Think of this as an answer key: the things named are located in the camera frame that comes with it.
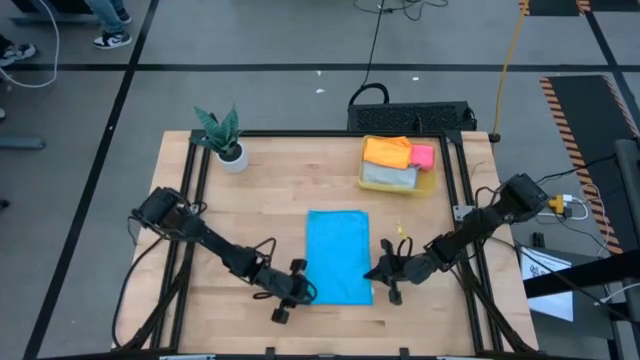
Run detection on snake plant in white pot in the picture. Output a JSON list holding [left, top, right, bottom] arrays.
[[192, 103, 250, 175]]

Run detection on yellow translucent plastic bin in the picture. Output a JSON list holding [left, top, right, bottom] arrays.
[[356, 134, 438, 198]]

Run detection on grey microfiber towel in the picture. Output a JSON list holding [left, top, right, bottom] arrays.
[[360, 160, 420, 191]]

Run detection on black hanging cable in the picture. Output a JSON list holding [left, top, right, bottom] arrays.
[[348, 0, 391, 107]]

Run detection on black stand bar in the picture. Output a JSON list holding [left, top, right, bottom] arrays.
[[522, 248, 640, 300]]

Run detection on grey desk foot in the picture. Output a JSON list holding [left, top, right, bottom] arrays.
[[0, 136, 47, 151], [9, 13, 101, 26]]

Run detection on white paper sheet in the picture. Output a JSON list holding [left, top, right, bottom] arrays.
[[519, 246, 575, 322]]

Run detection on orange microfiber towel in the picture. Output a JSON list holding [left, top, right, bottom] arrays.
[[361, 135, 415, 171]]

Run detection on black aluminium table frame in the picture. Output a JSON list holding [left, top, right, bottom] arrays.
[[112, 128, 539, 360]]

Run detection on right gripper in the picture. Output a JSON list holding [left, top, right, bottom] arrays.
[[363, 237, 442, 307]]

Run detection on yellow hanging cable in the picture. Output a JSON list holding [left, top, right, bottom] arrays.
[[488, 0, 530, 145]]

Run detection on blue microfiber towel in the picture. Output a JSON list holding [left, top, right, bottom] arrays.
[[304, 209, 376, 307]]

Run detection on white floor cable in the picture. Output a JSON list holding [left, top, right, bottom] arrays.
[[0, 0, 60, 90]]

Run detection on small hazard striped floor mat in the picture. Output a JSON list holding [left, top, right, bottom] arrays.
[[518, 0, 593, 17]]

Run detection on pink microfiber towel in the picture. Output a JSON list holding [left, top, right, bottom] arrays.
[[410, 144, 437, 173]]

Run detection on large hazard striped floor mat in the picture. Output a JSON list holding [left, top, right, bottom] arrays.
[[538, 74, 640, 255]]

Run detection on person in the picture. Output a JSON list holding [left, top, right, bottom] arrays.
[[0, 33, 38, 68], [84, 0, 134, 50]]

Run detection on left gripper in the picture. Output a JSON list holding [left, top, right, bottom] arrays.
[[248, 257, 319, 325]]

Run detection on black perforated computer case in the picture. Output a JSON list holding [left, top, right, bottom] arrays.
[[346, 101, 478, 135]]

